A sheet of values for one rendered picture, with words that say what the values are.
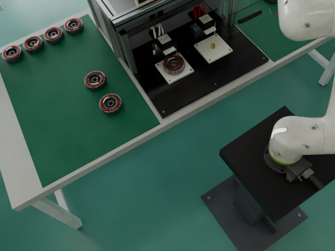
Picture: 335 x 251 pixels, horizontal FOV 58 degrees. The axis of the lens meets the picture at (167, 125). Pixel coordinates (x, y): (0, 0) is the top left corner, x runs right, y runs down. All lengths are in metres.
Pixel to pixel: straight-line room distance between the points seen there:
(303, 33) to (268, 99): 1.56
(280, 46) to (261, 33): 0.14
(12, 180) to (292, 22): 1.31
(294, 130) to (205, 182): 1.13
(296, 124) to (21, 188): 1.19
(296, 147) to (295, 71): 1.64
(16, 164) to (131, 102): 0.62
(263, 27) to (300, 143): 0.93
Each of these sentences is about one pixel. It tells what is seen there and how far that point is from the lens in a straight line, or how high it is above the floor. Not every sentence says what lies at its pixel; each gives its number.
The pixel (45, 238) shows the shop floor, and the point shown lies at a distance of 2.27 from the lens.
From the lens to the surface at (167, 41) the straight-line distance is 1.55.
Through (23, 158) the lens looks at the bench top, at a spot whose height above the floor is 0.75.
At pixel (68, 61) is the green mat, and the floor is 0.75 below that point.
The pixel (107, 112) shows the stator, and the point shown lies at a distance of 1.52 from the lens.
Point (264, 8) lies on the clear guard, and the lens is 1.54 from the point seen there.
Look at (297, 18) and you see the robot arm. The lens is 0.95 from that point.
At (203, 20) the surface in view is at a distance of 1.64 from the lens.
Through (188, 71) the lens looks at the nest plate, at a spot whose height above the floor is 0.78.
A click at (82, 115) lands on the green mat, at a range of 1.59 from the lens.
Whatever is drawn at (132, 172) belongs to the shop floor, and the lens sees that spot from 2.20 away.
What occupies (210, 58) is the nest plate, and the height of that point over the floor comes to 0.78.
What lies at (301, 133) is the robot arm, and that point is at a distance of 1.12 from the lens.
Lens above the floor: 2.02
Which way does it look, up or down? 60 degrees down
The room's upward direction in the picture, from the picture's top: 11 degrees counter-clockwise
